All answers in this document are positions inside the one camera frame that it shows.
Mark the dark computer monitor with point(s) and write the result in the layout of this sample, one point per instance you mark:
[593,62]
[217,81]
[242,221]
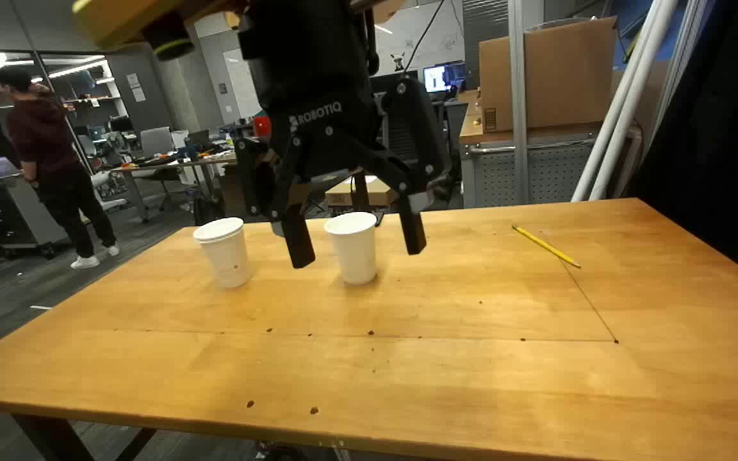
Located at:
[399,84]

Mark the franka robot arm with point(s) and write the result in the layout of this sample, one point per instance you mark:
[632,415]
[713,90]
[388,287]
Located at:
[309,43]

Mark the white shelf unit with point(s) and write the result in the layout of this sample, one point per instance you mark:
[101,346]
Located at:
[96,90]

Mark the black camera stand pole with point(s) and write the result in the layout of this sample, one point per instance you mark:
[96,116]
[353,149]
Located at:
[359,196]

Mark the lit computer monitor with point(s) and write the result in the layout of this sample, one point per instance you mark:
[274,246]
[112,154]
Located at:
[440,78]

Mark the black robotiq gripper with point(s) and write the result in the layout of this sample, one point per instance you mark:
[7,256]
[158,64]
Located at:
[321,128]

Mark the white paper cup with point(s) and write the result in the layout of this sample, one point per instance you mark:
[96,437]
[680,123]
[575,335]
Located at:
[354,251]
[227,256]

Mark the black table leg frame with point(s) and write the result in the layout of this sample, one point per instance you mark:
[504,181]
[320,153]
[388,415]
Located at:
[52,437]

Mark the office desk with clutter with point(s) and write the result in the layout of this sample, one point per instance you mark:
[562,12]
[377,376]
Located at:
[217,157]

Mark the person in dark red shirt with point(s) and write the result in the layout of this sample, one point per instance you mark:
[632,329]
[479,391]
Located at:
[46,136]

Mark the grey metal column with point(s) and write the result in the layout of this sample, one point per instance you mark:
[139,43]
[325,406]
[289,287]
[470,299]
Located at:
[518,103]

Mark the grey wheeled cart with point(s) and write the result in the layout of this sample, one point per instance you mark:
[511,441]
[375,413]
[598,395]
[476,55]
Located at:
[28,214]

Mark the large cardboard box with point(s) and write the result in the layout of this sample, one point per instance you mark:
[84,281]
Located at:
[557,78]

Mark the white plastic pipe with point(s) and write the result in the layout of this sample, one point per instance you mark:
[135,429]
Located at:
[652,93]
[626,93]

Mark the yellow pencil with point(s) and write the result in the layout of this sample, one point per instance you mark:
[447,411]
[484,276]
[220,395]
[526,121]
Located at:
[548,246]

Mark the small cardboard box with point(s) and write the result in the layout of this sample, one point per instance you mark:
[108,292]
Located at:
[338,192]

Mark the grey cabinet with wooden top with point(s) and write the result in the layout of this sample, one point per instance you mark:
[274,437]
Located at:
[549,169]

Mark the black curtain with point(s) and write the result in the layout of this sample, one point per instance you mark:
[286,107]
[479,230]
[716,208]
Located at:
[718,128]

